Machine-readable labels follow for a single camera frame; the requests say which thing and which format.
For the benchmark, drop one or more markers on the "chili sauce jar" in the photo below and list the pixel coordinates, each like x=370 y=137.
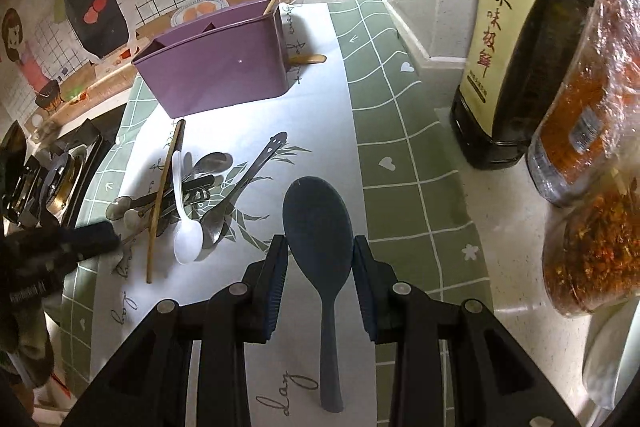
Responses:
x=595 y=247

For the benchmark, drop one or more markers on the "gas stove burner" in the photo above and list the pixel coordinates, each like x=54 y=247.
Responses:
x=65 y=172

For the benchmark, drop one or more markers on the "dark ladle head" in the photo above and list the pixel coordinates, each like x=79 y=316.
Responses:
x=212 y=162

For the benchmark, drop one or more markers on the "white printed table mat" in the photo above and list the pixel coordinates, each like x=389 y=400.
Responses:
x=320 y=117

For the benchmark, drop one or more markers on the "person's left hand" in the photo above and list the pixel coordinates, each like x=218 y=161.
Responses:
x=30 y=342

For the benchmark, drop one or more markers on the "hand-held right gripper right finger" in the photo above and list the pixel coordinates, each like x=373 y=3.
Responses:
x=364 y=277

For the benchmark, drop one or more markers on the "small flat wooden spoon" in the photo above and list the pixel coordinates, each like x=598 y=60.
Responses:
x=307 y=59

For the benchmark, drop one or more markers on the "purple utensil holder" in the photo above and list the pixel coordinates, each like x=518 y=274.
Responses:
x=215 y=72

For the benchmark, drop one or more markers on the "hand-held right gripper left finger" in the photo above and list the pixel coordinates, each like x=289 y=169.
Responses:
x=278 y=277

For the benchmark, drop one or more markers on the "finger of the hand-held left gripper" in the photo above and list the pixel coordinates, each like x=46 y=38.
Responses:
x=95 y=238

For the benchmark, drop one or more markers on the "white plastic spoon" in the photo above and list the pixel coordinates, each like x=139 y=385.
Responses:
x=187 y=242

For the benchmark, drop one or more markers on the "white bowl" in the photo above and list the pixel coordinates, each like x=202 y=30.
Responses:
x=615 y=357

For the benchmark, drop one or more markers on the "green grid table mat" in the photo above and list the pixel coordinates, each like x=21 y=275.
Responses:
x=415 y=147

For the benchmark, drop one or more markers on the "small metal spoon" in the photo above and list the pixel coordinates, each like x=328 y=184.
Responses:
x=131 y=218

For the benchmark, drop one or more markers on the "plastic-wrapped chili sauce bottle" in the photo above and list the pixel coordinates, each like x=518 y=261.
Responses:
x=585 y=107

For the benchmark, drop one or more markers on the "cartoon kitchen wall sticker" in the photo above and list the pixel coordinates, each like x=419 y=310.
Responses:
x=95 y=7

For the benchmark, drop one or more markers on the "dark soy sauce bottle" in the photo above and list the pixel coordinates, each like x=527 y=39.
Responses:
x=505 y=57

